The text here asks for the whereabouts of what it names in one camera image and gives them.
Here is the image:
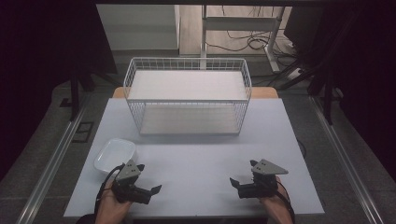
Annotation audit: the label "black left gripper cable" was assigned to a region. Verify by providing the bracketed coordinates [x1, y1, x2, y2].
[93, 163, 125, 217]

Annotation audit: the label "white power strip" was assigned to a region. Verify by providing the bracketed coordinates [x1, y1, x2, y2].
[287, 67, 303, 80]

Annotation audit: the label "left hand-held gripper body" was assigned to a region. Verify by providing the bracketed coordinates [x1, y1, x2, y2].
[110, 159, 152, 205]

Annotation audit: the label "white cabinet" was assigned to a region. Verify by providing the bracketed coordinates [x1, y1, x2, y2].
[96, 4, 181, 51]

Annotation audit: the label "white wire shelf rack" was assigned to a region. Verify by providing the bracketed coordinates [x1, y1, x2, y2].
[122, 56, 253, 136]

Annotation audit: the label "person's right hand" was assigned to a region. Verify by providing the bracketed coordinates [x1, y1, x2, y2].
[260, 175, 290, 217]

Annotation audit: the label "person's left hand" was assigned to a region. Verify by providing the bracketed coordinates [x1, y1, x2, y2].
[96, 179, 134, 218]

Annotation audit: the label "black metal stand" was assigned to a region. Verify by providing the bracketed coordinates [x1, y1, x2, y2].
[276, 8, 359, 126]
[68, 66, 120, 122]

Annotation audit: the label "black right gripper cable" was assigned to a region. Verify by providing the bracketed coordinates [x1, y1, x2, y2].
[275, 181, 296, 224]

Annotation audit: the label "white rectangular dish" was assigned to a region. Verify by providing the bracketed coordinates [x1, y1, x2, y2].
[93, 137, 138, 174]

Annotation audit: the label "white metal desk frame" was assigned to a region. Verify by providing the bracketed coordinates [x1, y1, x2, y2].
[200, 4, 286, 74]

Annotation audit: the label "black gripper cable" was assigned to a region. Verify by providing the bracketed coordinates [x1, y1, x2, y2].
[93, 163, 125, 217]
[275, 181, 296, 224]

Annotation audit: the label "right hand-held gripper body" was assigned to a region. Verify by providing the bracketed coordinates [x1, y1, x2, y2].
[237, 159, 290, 200]

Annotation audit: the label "silver metal floor rail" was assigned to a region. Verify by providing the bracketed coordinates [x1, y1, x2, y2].
[308, 95, 385, 224]
[15, 92, 92, 224]

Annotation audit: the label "black floor cables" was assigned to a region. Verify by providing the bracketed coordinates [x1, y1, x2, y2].
[205, 5, 302, 87]

